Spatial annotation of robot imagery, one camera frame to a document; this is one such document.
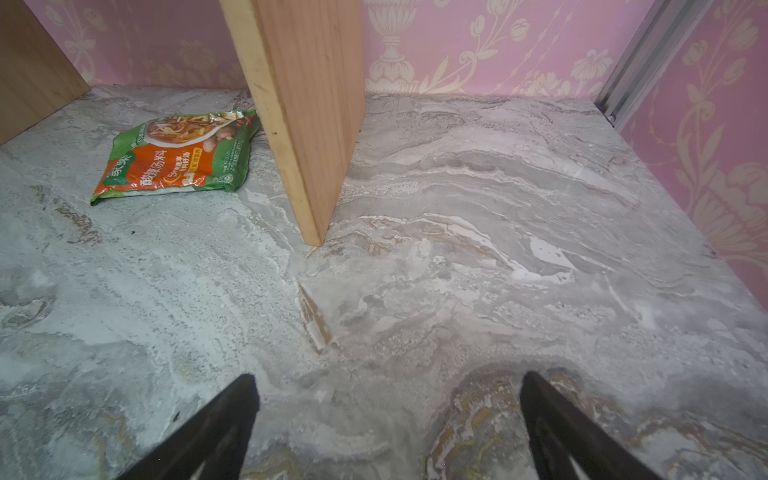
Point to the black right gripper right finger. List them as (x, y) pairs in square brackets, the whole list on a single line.
[(563, 439)]

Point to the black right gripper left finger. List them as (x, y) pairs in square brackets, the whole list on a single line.
[(210, 445)]

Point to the green orange snack packet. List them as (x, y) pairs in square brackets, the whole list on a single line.
[(179, 154)]

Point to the wooden two-tier shelf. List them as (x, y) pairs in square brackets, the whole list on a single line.
[(303, 64)]

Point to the aluminium corner post right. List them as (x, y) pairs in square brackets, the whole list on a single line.
[(661, 34)]

